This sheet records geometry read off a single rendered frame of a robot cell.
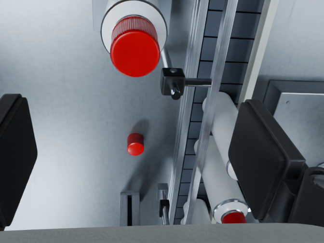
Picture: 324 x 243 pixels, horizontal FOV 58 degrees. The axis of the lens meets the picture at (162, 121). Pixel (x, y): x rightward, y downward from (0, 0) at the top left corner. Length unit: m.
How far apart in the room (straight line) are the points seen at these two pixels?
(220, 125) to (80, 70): 0.26
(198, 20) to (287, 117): 0.25
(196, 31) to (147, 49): 0.27
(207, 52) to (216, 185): 0.20
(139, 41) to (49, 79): 0.37
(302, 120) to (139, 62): 0.45
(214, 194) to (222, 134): 0.09
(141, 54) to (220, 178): 0.31
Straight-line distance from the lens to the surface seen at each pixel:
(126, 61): 0.20
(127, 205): 0.68
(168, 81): 0.38
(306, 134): 0.63
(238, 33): 0.47
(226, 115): 0.44
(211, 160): 0.49
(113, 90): 0.54
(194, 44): 0.46
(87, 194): 0.71
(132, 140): 0.57
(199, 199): 0.66
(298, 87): 0.59
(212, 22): 0.46
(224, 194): 0.44
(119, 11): 0.23
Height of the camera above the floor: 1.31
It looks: 56 degrees down
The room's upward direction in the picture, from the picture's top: 171 degrees clockwise
